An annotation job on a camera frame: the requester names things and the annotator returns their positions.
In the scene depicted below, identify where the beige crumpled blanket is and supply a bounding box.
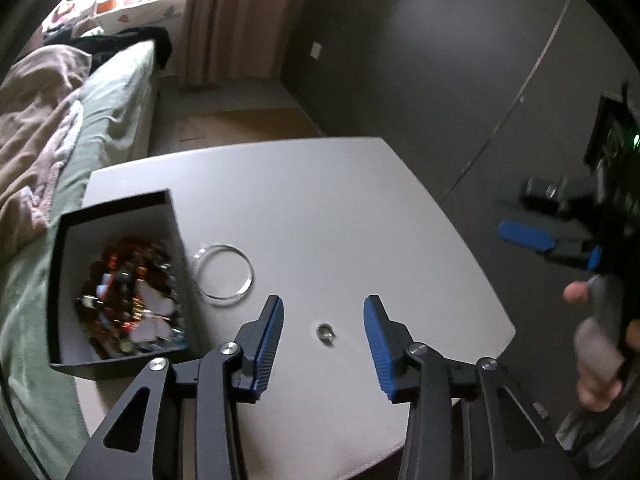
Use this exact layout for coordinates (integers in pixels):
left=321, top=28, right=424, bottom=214
left=1, top=44, right=92, bottom=263

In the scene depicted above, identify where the white wall socket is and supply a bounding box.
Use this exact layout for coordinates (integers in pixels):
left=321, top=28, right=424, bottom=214
left=309, top=42, right=322, bottom=61

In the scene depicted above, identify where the right hand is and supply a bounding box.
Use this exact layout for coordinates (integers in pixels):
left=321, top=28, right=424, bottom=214
left=562, top=275, right=639, bottom=413

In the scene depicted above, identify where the black clothing on bed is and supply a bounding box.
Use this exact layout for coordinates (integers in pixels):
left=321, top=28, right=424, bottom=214
left=43, top=26, right=174, bottom=72

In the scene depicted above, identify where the pink beige curtain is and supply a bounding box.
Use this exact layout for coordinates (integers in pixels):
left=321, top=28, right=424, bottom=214
left=176, top=0, right=304, bottom=89

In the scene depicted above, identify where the black jewelry box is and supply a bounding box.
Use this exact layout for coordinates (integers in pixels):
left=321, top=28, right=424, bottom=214
left=47, top=190, right=204, bottom=380

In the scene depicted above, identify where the green sheeted bed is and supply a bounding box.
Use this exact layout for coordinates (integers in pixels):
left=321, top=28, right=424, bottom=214
left=1, top=41, right=155, bottom=479

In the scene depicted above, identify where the jewelry pile in box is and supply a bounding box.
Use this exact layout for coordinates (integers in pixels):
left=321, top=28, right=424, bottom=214
left=75, top=236, right=188, bottom=360

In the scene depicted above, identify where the thin silver bangle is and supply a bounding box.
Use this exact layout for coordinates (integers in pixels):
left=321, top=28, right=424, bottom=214
left=192, top=243, right=255, bottom=306

